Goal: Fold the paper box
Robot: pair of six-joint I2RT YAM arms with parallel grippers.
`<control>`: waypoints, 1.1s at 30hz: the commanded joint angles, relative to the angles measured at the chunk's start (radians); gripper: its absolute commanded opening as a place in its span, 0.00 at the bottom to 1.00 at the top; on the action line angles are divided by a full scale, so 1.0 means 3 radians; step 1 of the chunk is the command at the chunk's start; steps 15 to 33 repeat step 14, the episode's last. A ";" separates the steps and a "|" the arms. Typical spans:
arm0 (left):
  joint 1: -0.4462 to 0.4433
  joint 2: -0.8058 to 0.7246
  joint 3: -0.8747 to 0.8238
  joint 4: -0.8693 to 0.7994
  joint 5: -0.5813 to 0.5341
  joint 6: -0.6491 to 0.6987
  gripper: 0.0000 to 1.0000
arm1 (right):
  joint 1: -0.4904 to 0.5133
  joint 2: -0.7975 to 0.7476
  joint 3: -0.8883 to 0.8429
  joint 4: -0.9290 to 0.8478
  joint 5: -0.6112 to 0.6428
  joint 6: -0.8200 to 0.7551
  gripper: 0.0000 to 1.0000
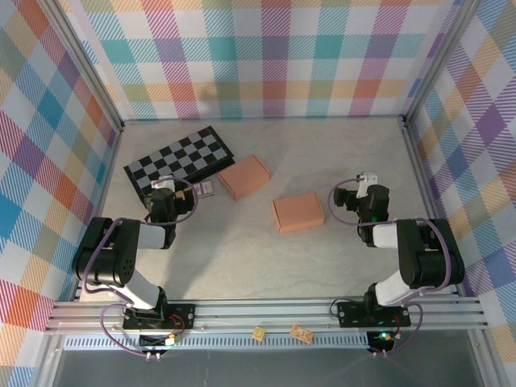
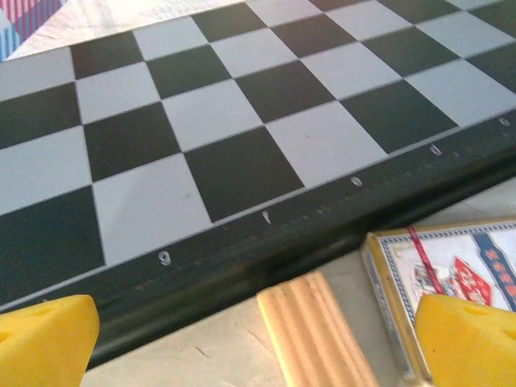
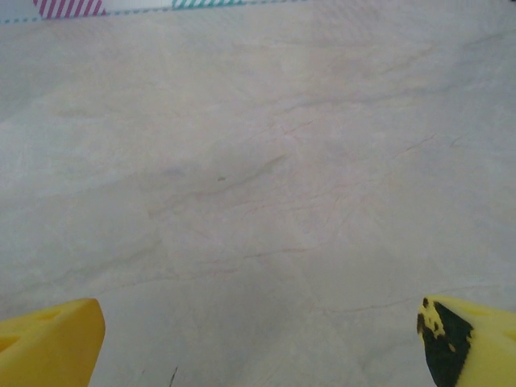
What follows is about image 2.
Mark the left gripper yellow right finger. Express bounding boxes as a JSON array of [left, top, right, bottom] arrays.
[[414, 293, 516, 387]]

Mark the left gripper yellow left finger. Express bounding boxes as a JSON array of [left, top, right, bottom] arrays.
[[0, 293, 101, 387]]

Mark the small patterned card box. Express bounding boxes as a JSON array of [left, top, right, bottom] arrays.
[[361, 217, 516, 384]]

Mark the small wooden block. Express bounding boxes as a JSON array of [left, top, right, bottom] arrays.
[[256, 269, 380, 387]]

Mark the black grey chessboard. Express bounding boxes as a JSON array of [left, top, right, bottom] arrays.
[[0, 0, 516, 370]]

